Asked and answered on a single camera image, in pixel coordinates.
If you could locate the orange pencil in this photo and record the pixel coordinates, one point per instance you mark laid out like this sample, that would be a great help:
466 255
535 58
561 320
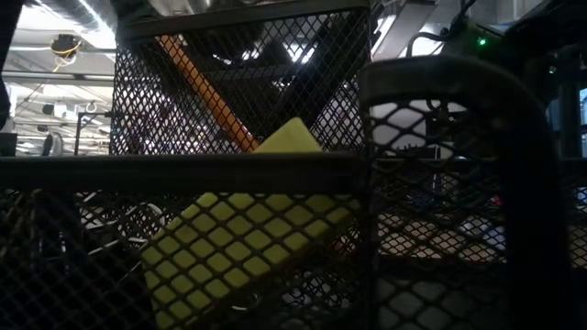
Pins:
215 103

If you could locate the yellow sticky note pad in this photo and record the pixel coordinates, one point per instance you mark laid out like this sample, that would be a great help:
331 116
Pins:
289 137

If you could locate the black monitor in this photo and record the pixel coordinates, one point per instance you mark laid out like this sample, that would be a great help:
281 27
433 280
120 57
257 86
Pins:
7 145

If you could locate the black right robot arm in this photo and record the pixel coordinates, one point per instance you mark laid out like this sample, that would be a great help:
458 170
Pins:
504 46

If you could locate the black office chair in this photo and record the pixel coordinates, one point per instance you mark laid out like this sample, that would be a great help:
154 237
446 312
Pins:
52 144

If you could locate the black binder clip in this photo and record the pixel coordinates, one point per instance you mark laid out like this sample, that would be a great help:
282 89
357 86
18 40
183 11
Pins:
153 207

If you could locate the silver ribbed ventilation duct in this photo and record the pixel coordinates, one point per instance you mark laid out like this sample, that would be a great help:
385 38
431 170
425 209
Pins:
69 9

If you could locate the black aluminium rig frame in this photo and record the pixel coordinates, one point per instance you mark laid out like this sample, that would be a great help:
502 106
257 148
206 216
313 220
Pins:
571 119

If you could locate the black mesh desk organizer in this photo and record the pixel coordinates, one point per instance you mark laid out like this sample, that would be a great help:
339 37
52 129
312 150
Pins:
183 173

